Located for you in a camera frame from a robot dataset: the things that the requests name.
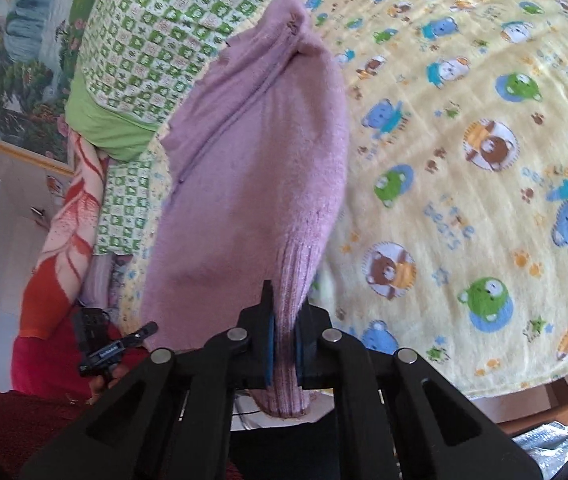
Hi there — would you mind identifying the person's left hand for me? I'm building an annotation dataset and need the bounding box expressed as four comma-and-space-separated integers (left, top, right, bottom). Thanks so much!
86, 362, 132, 406

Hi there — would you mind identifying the lilac striped cloth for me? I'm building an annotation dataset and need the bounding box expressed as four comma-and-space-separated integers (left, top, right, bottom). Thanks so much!
84, 255, 130, 311

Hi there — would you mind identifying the green checkered quilt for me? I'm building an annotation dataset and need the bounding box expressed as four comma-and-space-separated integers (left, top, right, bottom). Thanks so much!
64, 0, 315, 163

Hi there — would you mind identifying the orange floral blanket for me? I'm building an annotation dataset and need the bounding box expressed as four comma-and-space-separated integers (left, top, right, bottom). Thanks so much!
19, 130, 115, 341

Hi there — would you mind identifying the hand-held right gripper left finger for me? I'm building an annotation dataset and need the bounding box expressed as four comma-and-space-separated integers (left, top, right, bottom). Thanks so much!
19, 280, 277, 480

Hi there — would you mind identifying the wooden chair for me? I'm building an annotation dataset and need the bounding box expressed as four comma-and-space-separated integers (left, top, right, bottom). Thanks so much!
474, 375, 568, 441

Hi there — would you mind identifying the yellow bear printed blanket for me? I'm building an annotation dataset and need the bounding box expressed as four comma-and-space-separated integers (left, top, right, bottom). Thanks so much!
114, 0, 568, 401

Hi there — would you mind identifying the purple knitted sweater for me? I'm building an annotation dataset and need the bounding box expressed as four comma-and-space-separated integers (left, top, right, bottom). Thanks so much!
141, 0, 351, 418

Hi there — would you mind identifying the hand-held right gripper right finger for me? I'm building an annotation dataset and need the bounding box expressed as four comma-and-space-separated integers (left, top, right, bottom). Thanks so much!
291, 302, 557, 480

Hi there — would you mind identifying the silver foil bag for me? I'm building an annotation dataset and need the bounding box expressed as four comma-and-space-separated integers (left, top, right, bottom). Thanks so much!
514, 420, 568, 480

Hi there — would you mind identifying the small green checked pillow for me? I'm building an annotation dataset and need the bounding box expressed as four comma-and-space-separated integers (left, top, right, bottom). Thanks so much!
95, 152, 175, 256

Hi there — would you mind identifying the red cloth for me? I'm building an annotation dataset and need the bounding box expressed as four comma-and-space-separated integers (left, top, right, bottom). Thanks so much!
11, 317, 149, 406

